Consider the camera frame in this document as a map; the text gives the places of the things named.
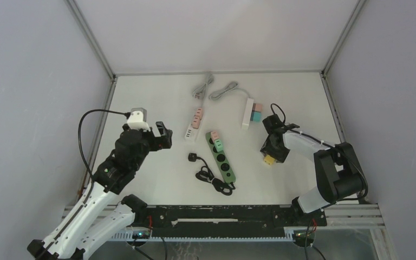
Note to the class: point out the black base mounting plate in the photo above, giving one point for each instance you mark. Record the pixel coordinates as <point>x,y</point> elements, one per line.
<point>236,220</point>

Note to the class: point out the yellow plug adapter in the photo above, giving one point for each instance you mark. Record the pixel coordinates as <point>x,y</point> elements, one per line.
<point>269,160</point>

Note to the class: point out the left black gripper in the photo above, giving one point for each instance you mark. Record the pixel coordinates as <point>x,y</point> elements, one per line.
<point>166,136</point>

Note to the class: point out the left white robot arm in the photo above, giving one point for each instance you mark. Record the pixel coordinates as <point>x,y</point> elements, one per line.
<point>78,235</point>

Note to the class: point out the green plug adapter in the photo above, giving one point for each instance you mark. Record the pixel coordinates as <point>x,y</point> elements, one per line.
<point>218,145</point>

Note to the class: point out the pink plug adapter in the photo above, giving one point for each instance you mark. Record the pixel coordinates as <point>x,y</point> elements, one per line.
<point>214,135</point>
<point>196,122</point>
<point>257,107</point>
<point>199,113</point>

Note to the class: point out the white power strip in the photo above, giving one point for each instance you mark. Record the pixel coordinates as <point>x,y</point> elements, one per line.
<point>247,113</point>
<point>191,133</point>

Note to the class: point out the green power strip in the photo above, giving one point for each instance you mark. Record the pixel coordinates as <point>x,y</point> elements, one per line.
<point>222,162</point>

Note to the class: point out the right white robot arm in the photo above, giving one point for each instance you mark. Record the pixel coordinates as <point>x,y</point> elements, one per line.
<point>337,170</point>

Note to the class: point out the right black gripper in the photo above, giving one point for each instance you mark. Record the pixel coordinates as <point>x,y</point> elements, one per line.
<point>280,156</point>

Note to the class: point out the teal plug adapter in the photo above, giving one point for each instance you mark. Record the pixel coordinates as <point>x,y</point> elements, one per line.
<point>255,116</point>

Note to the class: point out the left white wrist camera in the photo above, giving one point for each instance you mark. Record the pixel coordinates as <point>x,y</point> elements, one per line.
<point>138,119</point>

